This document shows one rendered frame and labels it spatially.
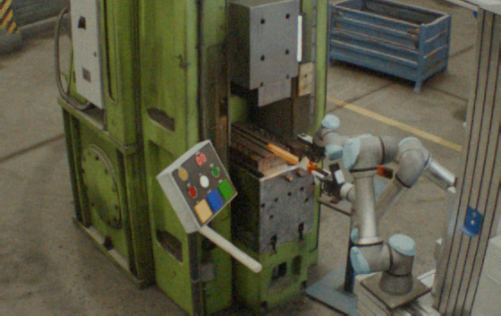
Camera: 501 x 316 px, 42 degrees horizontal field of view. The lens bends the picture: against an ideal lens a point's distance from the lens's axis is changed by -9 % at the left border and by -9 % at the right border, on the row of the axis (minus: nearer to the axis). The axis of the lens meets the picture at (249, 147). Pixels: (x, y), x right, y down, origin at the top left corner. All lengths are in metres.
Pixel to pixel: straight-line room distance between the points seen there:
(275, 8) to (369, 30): 4.05
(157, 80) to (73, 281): 1.47
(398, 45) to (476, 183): 4.62
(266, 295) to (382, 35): 3.92
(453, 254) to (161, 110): 1.67
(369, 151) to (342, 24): 4.77
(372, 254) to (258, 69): 1.06
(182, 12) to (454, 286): 1.66
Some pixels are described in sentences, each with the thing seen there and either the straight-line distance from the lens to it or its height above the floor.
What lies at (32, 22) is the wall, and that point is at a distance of 9.27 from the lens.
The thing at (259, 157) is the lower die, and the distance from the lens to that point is 3.49.
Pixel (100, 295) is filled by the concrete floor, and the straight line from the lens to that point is 4.19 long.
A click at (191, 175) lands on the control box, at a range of 3.01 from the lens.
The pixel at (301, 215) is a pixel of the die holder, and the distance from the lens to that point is 3.74.
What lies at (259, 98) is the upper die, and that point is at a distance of 3.31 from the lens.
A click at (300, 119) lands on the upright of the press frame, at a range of 3.75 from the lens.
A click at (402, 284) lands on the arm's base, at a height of 0.87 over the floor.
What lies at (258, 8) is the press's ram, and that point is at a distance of 3.17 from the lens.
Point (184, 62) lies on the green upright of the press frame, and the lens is 3.18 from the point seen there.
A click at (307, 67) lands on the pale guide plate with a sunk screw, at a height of 1.34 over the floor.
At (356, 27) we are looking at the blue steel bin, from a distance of 7.31.
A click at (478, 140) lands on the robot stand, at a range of 2.52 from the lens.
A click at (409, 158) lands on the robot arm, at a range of 2.95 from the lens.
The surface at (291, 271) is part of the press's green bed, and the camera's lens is 4.00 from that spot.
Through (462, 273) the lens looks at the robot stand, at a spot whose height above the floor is 0.97.
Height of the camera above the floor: 2.59
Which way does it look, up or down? 27 degrees down
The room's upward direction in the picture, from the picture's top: straight up
